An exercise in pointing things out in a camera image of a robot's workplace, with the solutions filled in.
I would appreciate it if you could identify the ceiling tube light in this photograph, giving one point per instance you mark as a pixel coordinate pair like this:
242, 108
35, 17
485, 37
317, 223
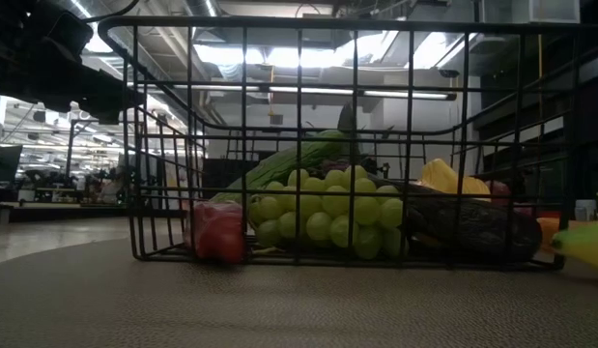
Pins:
318, 90

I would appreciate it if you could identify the round grey placemat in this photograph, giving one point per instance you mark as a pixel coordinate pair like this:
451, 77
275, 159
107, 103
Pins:
298, 309

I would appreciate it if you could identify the green grape bunch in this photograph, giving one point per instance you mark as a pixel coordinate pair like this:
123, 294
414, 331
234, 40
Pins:
327, 215

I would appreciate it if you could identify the long yellow pepper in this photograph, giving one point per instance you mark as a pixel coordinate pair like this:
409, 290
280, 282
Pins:
438, 176

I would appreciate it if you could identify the long ribbed red pepper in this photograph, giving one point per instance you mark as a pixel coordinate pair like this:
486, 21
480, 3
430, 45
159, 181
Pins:
219, 232

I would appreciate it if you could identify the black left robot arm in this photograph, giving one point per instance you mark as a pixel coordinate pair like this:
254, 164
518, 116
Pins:
8, 43

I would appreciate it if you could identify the dark purple eggplant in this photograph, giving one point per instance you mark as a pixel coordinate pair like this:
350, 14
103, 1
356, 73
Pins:
472, 227

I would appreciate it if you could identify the green snake plant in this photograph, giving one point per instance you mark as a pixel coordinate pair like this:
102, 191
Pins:
347, 118

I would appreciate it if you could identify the black cabinet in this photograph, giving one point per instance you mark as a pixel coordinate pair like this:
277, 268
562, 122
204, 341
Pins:
226, 169

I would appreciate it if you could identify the green cucumber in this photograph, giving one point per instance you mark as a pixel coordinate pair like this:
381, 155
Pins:
279, 166

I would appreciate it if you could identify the dark monitor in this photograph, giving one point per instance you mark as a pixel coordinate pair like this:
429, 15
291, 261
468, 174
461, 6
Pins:
4, 162

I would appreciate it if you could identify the slender red chili pepper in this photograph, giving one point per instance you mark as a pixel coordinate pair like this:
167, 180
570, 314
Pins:
540, 212

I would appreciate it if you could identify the yellow banana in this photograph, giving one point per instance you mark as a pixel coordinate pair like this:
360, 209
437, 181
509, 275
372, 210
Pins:
586, 244

